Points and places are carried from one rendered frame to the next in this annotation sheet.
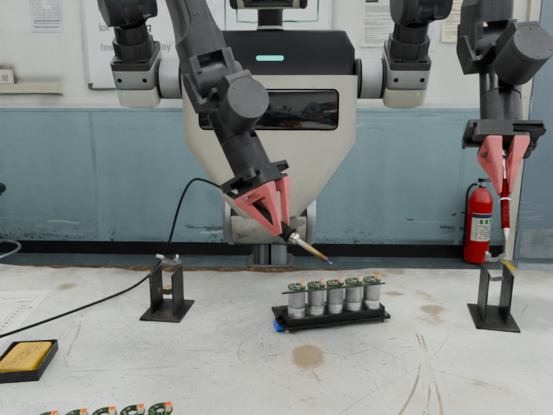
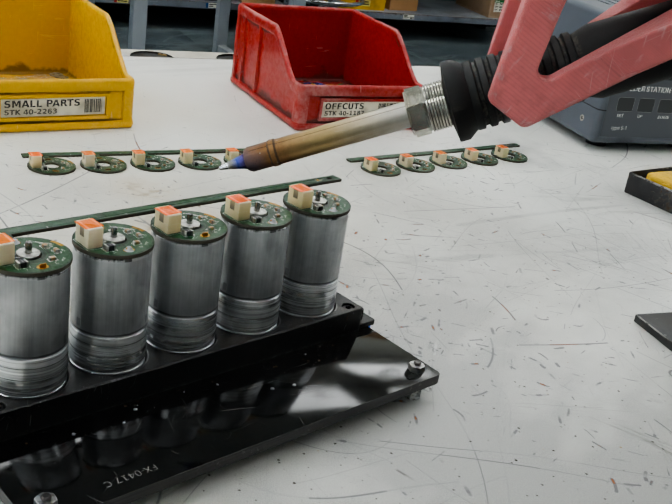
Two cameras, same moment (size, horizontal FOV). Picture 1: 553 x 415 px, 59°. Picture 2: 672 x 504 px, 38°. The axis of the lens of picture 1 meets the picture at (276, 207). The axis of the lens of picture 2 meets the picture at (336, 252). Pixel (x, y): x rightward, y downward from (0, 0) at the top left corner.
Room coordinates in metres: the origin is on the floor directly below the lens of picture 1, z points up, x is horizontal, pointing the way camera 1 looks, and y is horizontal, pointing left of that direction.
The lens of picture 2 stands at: (0.92, -0.19, 0.94)
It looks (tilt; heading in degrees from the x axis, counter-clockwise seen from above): 23 degrees down; 149
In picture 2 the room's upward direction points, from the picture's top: 9 degrees clockwise
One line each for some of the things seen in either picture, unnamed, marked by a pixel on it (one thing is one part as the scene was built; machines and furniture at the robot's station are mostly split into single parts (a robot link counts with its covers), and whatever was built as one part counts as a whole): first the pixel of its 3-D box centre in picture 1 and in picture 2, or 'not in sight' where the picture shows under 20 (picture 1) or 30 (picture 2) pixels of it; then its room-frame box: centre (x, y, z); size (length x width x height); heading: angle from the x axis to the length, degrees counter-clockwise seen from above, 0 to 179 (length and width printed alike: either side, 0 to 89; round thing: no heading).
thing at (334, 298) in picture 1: (334, 299); (183, 291); (0.65, -0.08, 0.79); 0.02 x 0.02 x 0.05
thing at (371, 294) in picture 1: (371, 295); (26, 328); (0.66, -0.14, 0.79); 0.02 x 0.02 x 0.05
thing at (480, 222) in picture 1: (479, 219); not in sight; (3.07, -1.31, 0.29); 0.16 x 0.15 x 0.55; 88
